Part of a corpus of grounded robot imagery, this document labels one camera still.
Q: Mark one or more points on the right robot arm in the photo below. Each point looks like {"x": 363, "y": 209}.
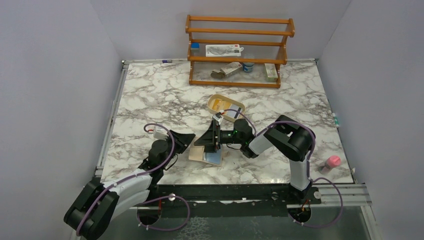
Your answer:
{"x": 294, "y": 140}

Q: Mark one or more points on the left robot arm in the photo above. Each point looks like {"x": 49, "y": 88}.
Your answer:
{"x": 98, "y": 203}

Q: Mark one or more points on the blue grey eraser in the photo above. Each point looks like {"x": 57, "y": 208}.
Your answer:
{"x": 194, "y": 48}

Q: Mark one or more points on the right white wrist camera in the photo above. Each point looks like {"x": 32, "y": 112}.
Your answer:
{"x": 218, "y": 117}

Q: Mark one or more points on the grey cards in tray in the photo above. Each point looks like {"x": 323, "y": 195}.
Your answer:
{"x": 233, "y": 113}

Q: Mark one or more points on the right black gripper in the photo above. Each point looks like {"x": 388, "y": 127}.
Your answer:
{"x": 208, "y": 140}

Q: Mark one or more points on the pink cup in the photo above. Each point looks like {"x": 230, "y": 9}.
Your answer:
{"x": 332, "y": 162}

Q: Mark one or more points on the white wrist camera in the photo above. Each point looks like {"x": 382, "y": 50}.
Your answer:
{"x": 160, "y": 133}
{"x": 218, "y": 117}

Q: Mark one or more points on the white staples box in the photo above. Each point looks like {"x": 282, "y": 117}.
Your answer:
{"x": 231, "y": 68}

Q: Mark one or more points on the beige oval tray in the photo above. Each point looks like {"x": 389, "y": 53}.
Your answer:
{"x": 234, "y": 104}

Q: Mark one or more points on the orange wooden shelf rack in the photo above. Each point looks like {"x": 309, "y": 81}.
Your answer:
{"x": 244, "y": 52}

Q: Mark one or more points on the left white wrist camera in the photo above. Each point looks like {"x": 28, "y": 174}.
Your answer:
{"x": 160, "y": 133}

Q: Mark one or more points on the beige leather card holder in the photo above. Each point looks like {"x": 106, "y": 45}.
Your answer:
{"x": 197, "y": 153}

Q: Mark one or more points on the blue lidded small jar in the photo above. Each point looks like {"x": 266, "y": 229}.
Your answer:
{"x": 248, "y": 66}

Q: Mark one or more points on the light blue card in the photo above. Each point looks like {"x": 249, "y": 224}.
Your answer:
{"x": 212, "y": 158}

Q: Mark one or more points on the packaged protractor set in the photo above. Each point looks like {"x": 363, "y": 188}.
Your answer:
{"x": 223, "y": 50}

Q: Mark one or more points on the green white small box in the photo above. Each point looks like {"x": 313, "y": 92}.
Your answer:
{"x": 271, "y": 72}

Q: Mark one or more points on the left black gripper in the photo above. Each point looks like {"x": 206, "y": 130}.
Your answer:
{"x": 182, "y": 140}

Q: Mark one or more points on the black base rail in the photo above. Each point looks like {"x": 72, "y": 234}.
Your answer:
{"x": 225, "y": 200}

